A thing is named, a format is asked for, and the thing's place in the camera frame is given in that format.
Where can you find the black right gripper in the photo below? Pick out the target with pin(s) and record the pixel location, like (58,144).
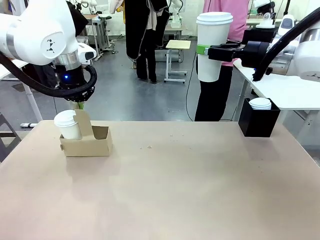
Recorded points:
(252,53)

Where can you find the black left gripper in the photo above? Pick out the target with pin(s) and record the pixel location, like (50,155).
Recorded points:
(72,80)

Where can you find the tall white lidded paper cup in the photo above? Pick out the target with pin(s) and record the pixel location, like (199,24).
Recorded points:
(212,32)

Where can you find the small white lidded paper cup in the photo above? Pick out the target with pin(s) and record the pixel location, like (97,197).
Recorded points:
(66,125)

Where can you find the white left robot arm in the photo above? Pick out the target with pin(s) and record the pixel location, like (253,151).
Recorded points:
(37,25)

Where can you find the brown cardboard cup carrier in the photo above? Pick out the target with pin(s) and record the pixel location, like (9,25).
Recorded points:
(87,147)

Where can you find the stack of white cup lids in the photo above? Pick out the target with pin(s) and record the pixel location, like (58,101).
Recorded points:
(261,103)

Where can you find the person in pink hoodie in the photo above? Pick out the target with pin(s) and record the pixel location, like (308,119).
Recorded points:
(237,15)

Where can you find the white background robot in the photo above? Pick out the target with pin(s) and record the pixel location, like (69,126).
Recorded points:
(265,15)

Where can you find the large white side table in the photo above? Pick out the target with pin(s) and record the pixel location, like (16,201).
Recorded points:
(287,92)

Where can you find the white table with thin legs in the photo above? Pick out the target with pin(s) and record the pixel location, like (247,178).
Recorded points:
(6,72)

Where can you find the bystander in black clothes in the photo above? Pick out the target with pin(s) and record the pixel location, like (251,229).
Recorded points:
(147,37)

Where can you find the black square lid holder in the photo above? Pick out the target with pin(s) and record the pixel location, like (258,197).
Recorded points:
(260,123)

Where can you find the dark metal frame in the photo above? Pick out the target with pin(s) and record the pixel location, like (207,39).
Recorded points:
(7,135)

